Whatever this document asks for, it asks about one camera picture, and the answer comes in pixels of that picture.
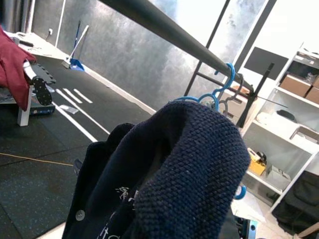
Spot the navy knit sweater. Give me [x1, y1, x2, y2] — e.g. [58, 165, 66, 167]
[62, 99, 251, 239]

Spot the blue plastic clothes hanger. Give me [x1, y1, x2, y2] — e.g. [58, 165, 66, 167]
[171, 62, 236, 115]
[233, 184, 247, 201]

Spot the dark grey clothes hanger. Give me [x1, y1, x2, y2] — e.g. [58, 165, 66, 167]
[218, 74, 244, 118]

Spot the black metal clothes rack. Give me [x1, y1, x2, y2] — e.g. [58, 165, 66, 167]
[98, 0, 257, 129]

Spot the blue dustpan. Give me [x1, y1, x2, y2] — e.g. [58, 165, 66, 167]
[69, 19, 85, 72]

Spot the yellow tool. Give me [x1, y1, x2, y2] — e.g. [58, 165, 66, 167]
[247, 147, 267, 177]

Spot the white shelf unit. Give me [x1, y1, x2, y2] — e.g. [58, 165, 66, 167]
[239, 42, 319, 212]

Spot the black studded shoe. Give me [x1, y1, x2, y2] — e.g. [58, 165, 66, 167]
[23, 59, 53, 106]

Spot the black board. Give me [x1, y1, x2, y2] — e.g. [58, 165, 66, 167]
[243, 46, 290, 81]

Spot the grey box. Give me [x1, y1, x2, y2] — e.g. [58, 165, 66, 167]
[265, 165, 292, 190]

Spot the white desk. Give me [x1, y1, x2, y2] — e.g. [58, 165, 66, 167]
[3, 29, 69, 62]

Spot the small brown cardboard box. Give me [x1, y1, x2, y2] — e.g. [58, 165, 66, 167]
[279, 73, 313, 98]
[305, 77, 319, 102]

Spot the red garment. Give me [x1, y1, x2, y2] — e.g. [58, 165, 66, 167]
[0, 24, 37, 112]

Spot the black bag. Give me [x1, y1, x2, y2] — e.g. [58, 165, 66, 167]
[271, 171, 319, 236]

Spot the white handled broom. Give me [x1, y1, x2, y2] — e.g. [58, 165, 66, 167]
[61, 24, 90, 70]

